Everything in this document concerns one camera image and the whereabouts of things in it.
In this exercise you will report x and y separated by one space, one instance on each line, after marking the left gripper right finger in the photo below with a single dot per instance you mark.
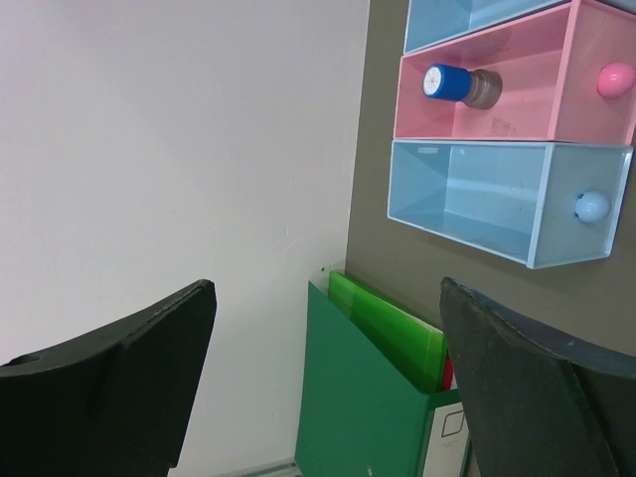
538 401

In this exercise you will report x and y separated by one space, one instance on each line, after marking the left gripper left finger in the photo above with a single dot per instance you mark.
115 401

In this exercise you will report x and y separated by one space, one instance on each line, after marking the light green plastic folder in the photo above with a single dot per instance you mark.
416 348

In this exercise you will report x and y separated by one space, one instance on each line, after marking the dark green ring binder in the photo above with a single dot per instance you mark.
360 416

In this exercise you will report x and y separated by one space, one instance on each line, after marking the light blue end bin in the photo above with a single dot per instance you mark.
541 204

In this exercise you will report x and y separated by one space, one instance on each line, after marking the small blue capped bottle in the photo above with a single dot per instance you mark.
480 89

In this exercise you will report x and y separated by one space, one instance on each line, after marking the pink plastic bin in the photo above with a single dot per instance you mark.
568 76

